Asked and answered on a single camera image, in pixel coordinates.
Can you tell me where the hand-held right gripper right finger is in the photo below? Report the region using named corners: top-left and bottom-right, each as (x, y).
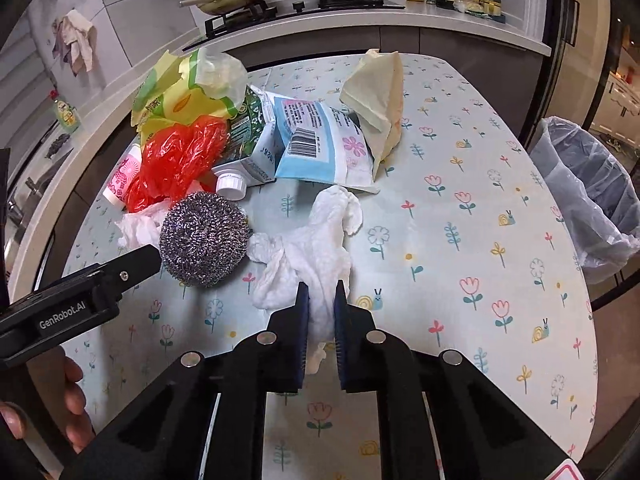
top-left (333, 280), bottom-right (576, 480)

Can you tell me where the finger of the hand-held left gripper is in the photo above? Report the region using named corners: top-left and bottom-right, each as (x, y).
top-left (97, 245), bottom-right (163, 306)

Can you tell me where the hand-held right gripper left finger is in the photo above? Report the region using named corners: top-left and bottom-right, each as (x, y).
top-left (60, 282), bottom-right (310, 480)

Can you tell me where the pink patterned paper cup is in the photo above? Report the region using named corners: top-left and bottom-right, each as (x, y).
top-left (102, 144), bottom-right (143, 206)

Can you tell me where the large white tissue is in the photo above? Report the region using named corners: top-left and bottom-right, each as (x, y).
top-left (247, 185), bottom-right (363, 376)

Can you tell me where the blue and white packet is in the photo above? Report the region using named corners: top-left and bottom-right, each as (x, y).
top-left (272, 95), bottom-right (381, 193)

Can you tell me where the bin with clear liner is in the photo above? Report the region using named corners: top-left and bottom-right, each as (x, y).
top-left (529, 116), bottom-right (640, 286)

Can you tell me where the person's left hand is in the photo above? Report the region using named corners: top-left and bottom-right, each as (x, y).
top-left (0, 355), bottom-right (96, 456)

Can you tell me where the small crumpled white tissue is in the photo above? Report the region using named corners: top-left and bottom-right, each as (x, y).
top-left (114, 199), bottom-right (173, 251)

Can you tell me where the steel wool scourer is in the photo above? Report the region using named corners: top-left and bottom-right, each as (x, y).
top-left (159, 191), bottom-right (253, 288)

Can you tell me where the red plastic bag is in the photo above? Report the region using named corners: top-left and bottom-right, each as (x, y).
top-left (124, 115), bottom-right (231, 213)

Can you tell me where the white bottle cap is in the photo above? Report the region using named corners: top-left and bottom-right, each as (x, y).
top-left (216, 170), bottom-right (247, 199)

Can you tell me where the dark scrubbing pad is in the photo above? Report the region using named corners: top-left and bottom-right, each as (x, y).
top-left (45, 132), bottom-right (71, 158)

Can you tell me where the green dish soap bottle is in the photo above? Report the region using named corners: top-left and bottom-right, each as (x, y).
top-left (50, 89), bottom-right (82, 135)

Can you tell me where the yellow and green plastic bag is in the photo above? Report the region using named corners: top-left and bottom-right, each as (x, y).
top-left (131, 47), bottom-right (248, 146)

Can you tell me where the green and white carton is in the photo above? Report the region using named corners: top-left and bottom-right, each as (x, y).
top-left (212, 85), bottom-right (278, 188)

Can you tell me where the hanging dish cloth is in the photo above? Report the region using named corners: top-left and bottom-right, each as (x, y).
top-left (54, 9), bottom-right (98, 78)

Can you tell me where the beige paper bag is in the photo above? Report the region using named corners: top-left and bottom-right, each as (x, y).
top-left (340, 49), bottom-right (405, 181)

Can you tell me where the black gas stove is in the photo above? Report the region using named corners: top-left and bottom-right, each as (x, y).
top-left (182, 0), bottom-right (406, 53)

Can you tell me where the blue condiment jar set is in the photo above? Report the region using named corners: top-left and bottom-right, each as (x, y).
top-left (462, 0), bottom-right (506, 23)

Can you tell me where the black framed glass door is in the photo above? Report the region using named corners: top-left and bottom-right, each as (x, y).
top-left (542, 0), bottom-right (621, 156)

